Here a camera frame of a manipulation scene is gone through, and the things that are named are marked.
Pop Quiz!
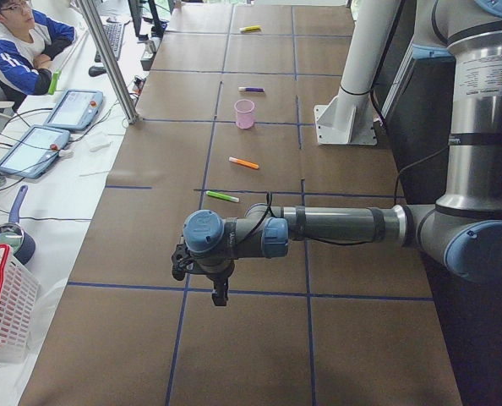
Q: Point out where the seated person in blue jacket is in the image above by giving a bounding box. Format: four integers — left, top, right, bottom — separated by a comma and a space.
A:
0, 1, 75, 111

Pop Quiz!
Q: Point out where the blue teach pendant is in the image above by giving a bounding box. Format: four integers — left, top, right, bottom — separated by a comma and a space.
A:
44, 89, 104, 131
0, 125, 70, 178

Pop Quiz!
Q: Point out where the far blue teach pendant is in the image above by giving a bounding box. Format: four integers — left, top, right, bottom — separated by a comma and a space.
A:
44, 89, 104, 131

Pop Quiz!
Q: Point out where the white red plastic basket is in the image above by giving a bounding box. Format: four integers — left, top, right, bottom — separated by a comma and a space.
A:
0, 244, 39, 364

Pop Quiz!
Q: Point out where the black keyboard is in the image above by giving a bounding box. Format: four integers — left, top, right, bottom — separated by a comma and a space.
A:
103, 22, 125, 60

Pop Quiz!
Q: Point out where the white pedestal column with base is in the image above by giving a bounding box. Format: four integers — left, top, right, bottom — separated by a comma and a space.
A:
314, 0, 401, 145

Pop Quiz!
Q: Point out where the orange highlighter pen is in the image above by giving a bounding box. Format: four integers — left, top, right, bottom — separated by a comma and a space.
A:
228, 156, 259, 170

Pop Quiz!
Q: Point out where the black computer mouse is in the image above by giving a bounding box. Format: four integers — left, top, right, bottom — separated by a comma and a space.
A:
88, 66, 106, 77

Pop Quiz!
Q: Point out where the purple marker pen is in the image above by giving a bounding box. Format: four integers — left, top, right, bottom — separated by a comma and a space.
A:
238, 86, 265, 93

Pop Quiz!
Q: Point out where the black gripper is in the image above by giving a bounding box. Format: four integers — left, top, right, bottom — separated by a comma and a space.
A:
200, 258, 234, 305

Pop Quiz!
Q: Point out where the aluminium frame post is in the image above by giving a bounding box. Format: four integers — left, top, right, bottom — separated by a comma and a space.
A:
77, 0, 139, 124

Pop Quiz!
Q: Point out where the green handled reacher grabber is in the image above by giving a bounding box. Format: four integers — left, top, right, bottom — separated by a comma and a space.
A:
47, 30, 89, 95

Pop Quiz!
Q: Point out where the pink mesh pen holder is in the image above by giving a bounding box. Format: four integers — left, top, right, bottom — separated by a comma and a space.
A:
234, 99, 255, 129

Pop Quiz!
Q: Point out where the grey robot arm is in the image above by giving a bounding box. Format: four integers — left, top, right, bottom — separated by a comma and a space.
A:
172, 1, 502, 306

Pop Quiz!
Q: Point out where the green highlighter pen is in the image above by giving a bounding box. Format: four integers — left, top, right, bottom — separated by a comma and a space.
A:
205, 190, 240, 203

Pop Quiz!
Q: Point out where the near blue teach pendant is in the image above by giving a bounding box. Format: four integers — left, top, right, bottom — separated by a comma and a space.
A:
0, 125, 70, 178

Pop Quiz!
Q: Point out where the blue handled pan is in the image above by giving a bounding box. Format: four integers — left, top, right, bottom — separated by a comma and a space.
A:
0, 185, 36, 265

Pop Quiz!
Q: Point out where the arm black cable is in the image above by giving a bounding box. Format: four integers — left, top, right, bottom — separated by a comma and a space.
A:
233, 190, 383, 255

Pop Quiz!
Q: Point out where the black computer monitor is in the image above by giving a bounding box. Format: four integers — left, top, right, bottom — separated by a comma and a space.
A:
128, 0, 167, 41

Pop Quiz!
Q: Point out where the yellow highlighter pen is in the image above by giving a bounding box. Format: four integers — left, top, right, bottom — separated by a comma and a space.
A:
239, 25, 262, 33

